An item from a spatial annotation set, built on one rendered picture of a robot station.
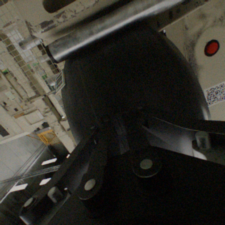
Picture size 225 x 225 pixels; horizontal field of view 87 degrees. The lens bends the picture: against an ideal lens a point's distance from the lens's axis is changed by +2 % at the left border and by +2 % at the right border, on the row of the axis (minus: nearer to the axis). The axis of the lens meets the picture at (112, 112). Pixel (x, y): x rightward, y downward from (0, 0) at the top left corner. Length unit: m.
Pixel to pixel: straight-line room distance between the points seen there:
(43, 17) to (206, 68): 0.47
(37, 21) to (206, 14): 0.43
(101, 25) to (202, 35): 0.30
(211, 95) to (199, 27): 0.23
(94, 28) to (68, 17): 0.05
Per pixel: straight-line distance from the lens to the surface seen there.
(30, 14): 0.33
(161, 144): 0.25
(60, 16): 0.31
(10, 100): 5.07
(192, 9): 0.40
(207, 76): 0.52
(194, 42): 0.48
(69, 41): 0.33
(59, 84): 0.32
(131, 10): 0.34
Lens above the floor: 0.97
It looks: 22 degrees up
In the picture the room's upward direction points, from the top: 155 degrees clockwise
